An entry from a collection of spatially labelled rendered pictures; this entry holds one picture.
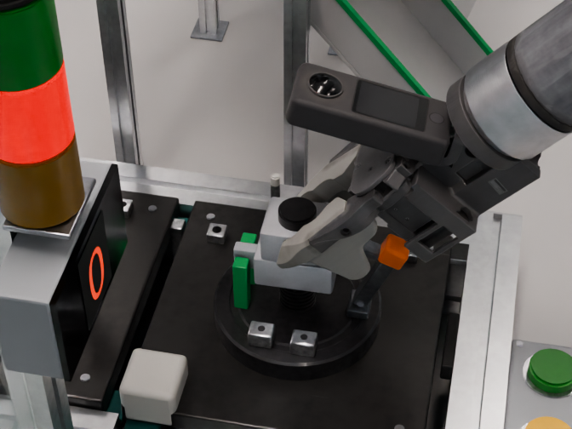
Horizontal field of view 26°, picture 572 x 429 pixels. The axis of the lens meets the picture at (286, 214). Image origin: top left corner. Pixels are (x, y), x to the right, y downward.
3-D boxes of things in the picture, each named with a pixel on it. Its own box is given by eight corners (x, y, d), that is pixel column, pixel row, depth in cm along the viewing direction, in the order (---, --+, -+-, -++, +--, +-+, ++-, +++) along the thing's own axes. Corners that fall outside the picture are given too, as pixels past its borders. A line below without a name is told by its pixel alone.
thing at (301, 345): (317, 344, 100) (317, 331, 99) (314, 357, 99) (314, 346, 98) (293, 340, 100) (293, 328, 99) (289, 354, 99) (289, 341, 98)
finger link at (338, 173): (334, 250, 102) (407, 217, 95) (280, 209, 100) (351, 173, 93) (345, 221, 104) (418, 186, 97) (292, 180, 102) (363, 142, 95)
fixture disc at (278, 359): (391, 266, 109) (391, 251, 107) (367, 392, 99) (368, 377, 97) (235, 244, 111) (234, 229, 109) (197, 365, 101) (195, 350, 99)
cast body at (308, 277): (340, 256, 102) (342, 194, 97) (332, 295, 99) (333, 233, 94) (241, 243, 103) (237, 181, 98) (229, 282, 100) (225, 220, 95)
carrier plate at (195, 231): (451, 250, 113) (454, 234, 111) (420, 469, 96) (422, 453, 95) (196, 214, 116) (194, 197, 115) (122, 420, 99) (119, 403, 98)
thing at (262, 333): (275, 335, 101) (275, 323, 99) (271, 349, 99) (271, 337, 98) (251, 331, 101) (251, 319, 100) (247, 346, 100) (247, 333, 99)
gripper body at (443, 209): (418, 270, 92) (541, 195, 85) (334, 204, 89) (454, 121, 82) (430, 200, 98) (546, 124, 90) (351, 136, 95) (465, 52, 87)
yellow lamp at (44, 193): (95, 177, 74) (86, 113, 71) (69, 235, 71) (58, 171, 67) (16, 166, 75) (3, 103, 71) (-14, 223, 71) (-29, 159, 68)
